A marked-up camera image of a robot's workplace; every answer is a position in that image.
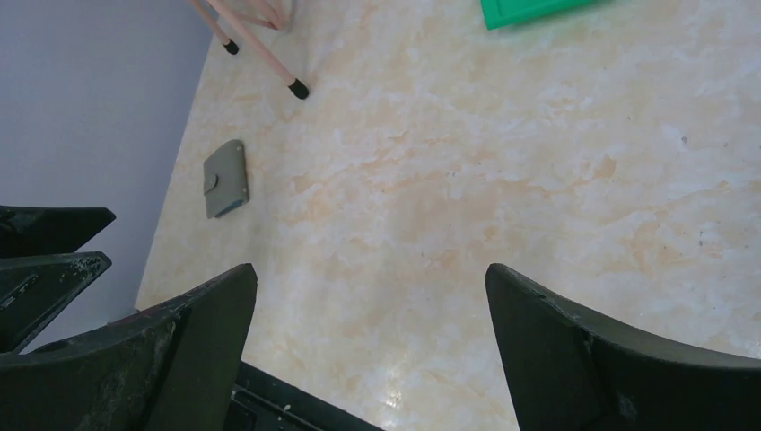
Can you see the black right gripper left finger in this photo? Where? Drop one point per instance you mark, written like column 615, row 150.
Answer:
column 169, row 367

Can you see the pink music stand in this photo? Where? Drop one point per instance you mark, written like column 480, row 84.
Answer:
column 273, row 15

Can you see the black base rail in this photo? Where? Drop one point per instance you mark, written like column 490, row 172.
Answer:
column 260, row 401

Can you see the grey card holder wallet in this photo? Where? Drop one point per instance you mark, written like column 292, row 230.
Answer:
column 225, row 185

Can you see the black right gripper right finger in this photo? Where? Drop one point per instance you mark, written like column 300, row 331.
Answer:
column 569, row 367

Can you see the green plastic bin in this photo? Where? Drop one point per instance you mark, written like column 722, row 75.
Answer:
column 503, row 13

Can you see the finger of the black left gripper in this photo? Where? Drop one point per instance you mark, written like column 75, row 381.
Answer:
column 36, row 289
column 35, row 231

